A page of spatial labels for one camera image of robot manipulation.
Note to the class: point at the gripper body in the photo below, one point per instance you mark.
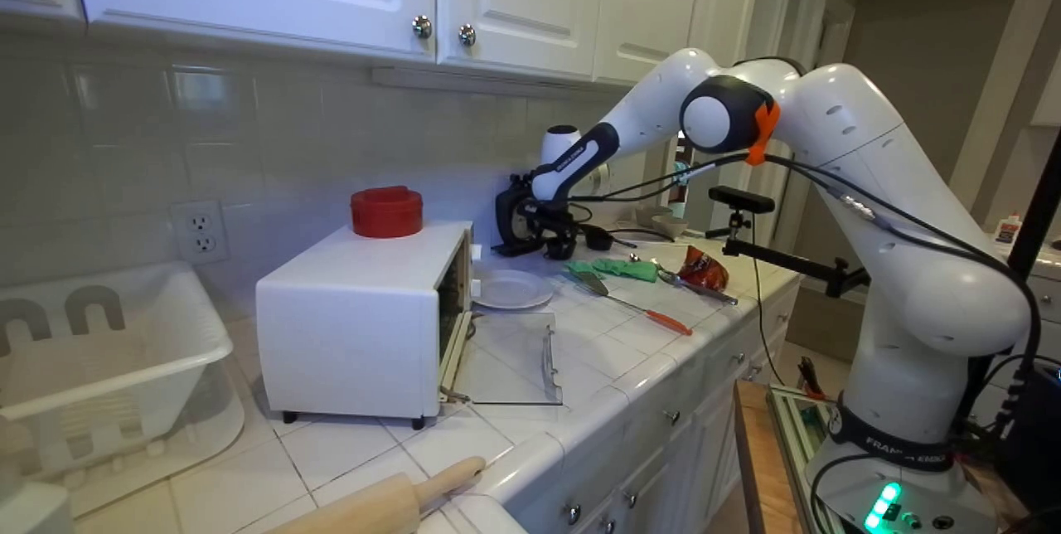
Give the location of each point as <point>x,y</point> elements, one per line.
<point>510,223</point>

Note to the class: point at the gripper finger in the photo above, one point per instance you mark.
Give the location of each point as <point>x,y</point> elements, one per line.
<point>557,220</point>
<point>561,249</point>

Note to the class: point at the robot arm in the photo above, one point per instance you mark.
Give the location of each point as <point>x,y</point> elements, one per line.
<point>920,211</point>

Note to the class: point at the black round item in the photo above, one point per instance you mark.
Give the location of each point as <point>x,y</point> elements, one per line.
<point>597,238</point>

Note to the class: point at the white plate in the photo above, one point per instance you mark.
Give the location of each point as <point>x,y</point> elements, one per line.
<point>512,289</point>

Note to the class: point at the green cloth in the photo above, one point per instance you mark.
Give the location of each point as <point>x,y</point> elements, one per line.
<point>626,269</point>

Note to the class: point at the white appliance with black top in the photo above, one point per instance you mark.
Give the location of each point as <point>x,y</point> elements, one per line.
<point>560,144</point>

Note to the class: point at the stack of grey bowls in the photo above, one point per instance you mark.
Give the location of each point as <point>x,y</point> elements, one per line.
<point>663,223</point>

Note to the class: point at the glass toaster oven door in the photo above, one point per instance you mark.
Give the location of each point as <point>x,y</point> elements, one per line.
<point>507,360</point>

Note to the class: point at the red round lidded container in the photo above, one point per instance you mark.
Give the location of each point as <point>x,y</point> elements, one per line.
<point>386,213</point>

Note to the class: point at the metal spoon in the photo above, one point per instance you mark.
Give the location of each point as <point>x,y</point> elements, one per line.
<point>692,286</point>

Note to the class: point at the orange snack bag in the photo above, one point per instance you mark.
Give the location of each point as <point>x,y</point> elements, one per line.
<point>703,269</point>

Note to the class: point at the white toaster oven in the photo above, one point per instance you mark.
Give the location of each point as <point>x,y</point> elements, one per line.
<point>356,327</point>

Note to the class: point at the silver cabinet knob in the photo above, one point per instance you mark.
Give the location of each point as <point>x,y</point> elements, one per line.
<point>467,35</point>
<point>422,26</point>

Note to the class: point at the silver drawer knob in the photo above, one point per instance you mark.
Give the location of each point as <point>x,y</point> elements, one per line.
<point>573,512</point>
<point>671,416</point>

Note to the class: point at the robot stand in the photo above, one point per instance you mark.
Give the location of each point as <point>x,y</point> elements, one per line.
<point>763,468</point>

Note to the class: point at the wooden rolling pin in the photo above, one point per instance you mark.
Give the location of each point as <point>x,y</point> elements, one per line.
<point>390,505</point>

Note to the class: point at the white dish rack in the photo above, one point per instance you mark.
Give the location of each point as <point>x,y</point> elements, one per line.
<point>108,368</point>

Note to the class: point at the white glue bottle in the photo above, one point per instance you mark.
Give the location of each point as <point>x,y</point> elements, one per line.
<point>1008,230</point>

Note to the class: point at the black box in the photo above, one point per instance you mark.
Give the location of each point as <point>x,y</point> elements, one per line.
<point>1036,434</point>

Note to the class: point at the white container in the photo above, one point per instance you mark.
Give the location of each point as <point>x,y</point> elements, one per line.
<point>33,511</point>

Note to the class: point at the camera on mount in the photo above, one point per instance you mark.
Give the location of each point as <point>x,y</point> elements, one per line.
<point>742,200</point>

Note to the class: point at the white wall socket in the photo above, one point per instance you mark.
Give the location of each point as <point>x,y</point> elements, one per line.
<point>200,232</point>

